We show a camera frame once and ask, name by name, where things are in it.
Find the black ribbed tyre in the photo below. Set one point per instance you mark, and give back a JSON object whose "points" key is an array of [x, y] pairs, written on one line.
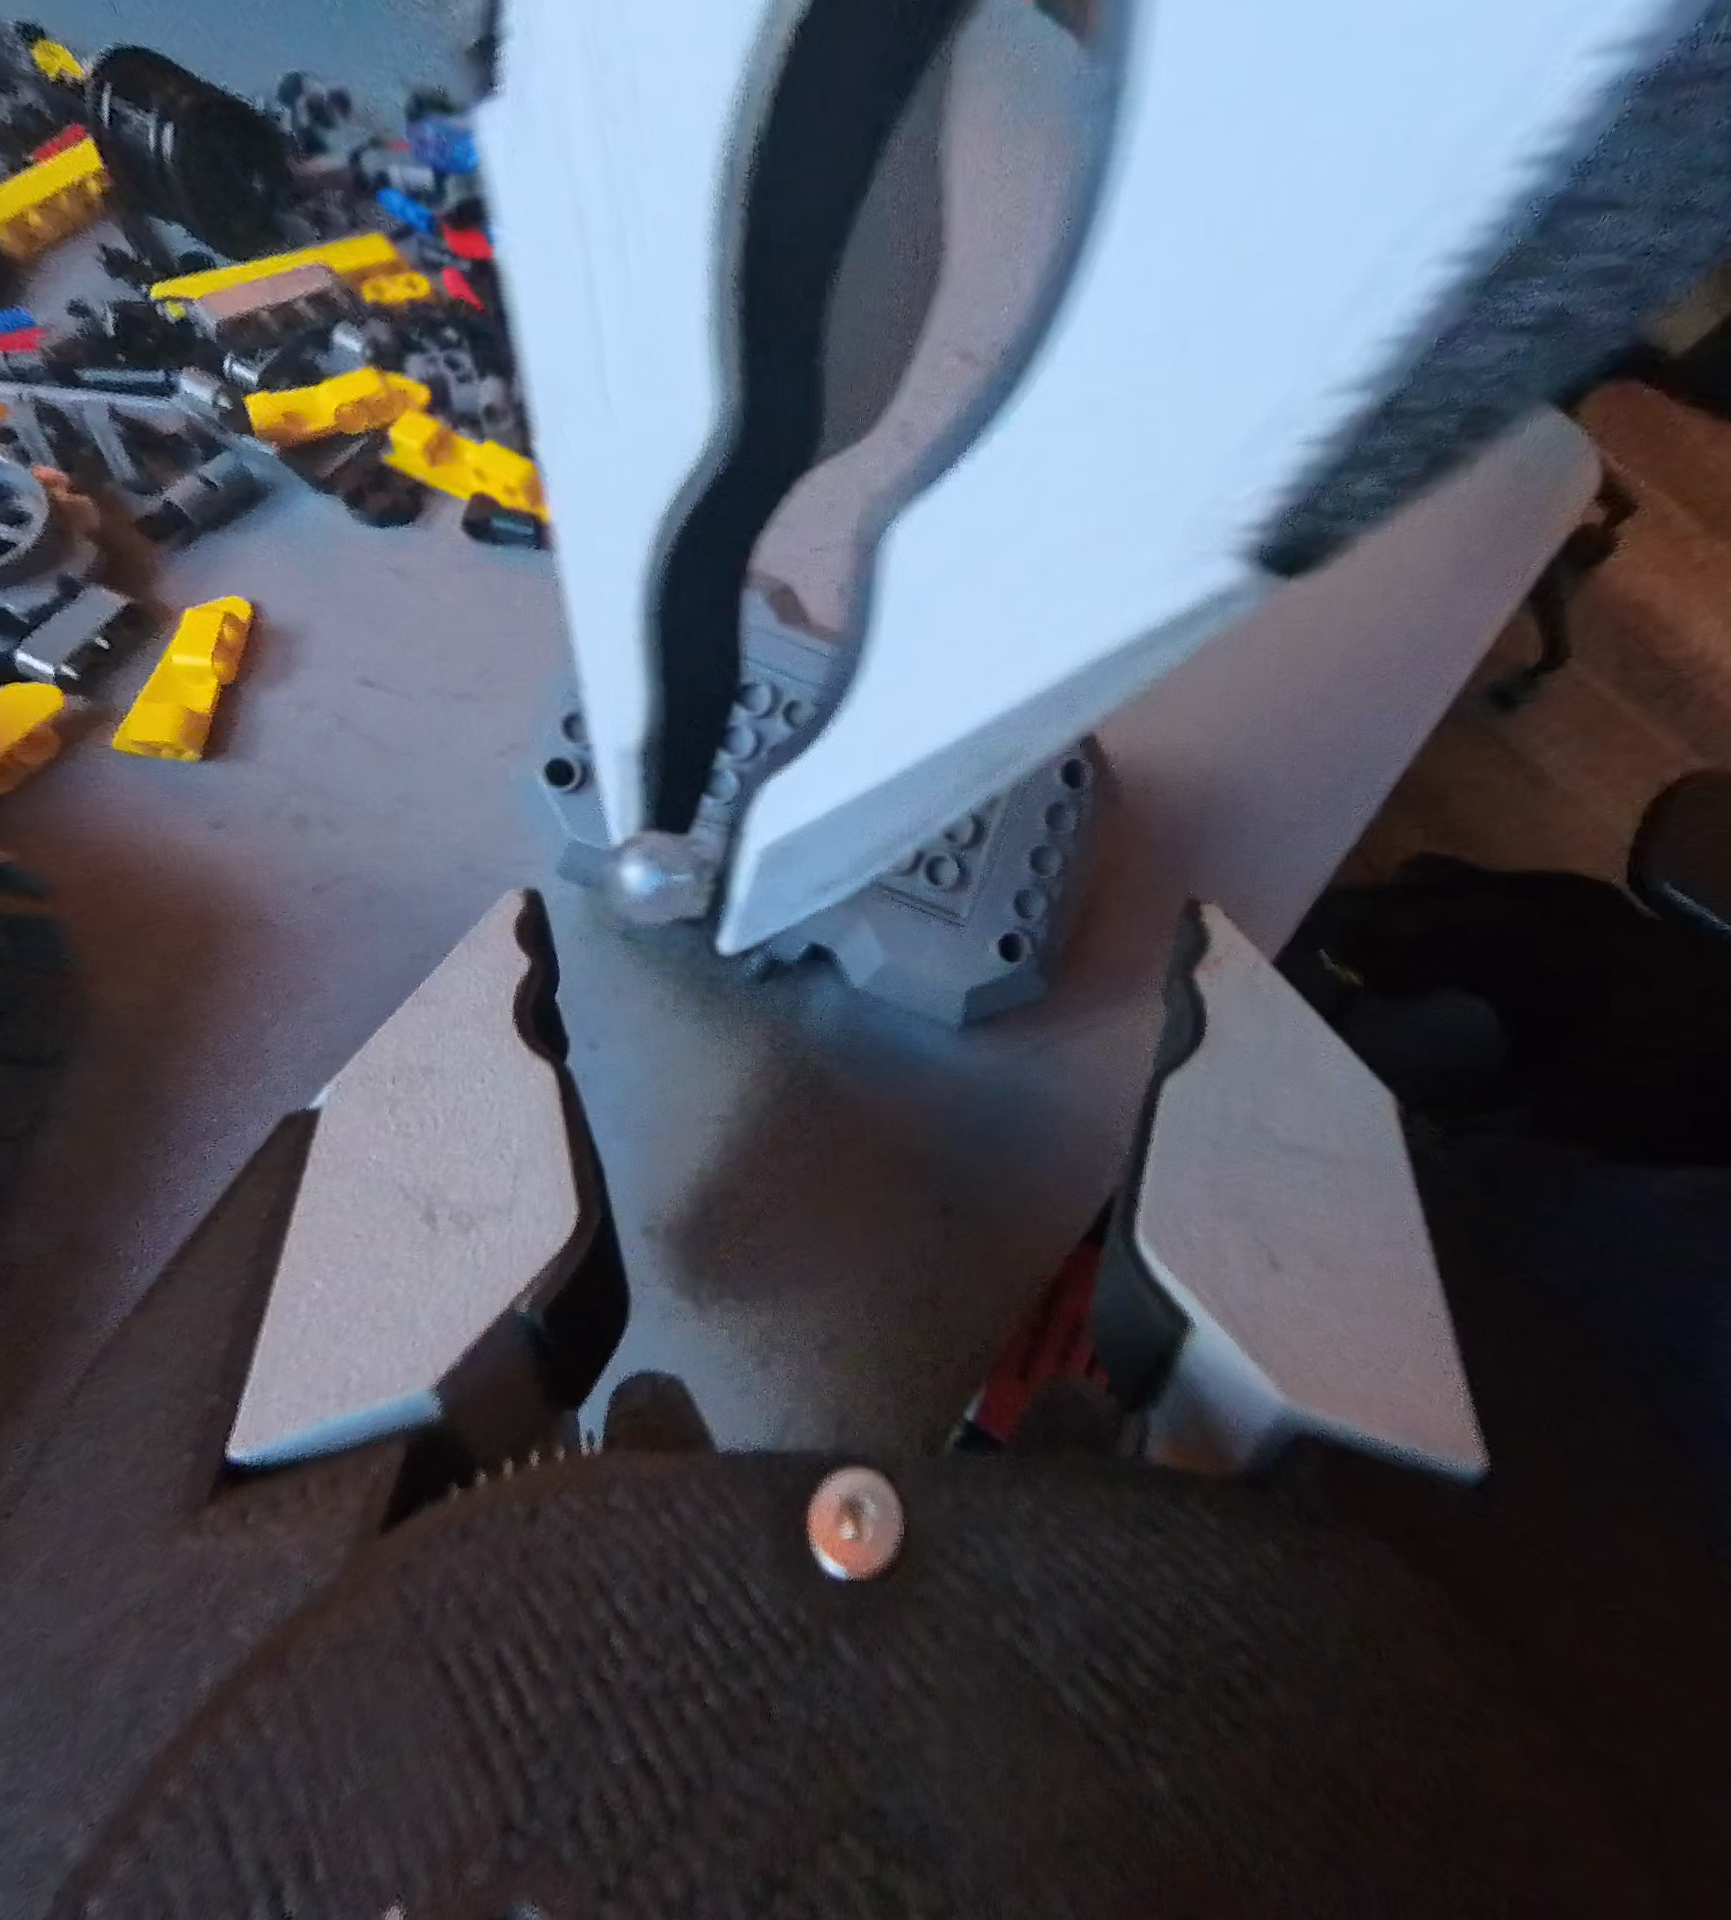
{"points": [[182, 129]]}

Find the grey studded battery box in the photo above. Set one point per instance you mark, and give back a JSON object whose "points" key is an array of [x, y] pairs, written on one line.
{"points": [[986, 885]]}

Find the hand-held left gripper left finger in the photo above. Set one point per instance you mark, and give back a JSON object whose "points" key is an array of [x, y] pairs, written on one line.
{"points": [[414, 1201]]}

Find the black cloth with zip pull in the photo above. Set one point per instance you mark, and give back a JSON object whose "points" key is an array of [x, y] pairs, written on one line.
{"points": [[1479, 991]]}

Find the short yellow curved piece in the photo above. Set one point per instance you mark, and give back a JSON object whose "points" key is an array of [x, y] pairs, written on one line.
{"points": [[186, 678]]}

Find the pile of small brick pieces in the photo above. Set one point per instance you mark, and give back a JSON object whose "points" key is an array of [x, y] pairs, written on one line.
{"points": [[280, 301]]}

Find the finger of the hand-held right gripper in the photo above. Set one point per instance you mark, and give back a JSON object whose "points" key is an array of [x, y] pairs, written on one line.
{"points": [[1256, 301], [610, 301]]}

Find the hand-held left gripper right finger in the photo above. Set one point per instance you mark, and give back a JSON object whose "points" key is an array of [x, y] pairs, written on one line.
{"points": [[1299, 1201]]}

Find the black office chair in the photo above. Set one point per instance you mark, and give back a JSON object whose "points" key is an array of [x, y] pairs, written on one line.
{"points": [[1555, 601]]}

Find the black chair armrest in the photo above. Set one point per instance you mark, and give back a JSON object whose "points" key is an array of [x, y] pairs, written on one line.
{"points": [[1727, 854]]}

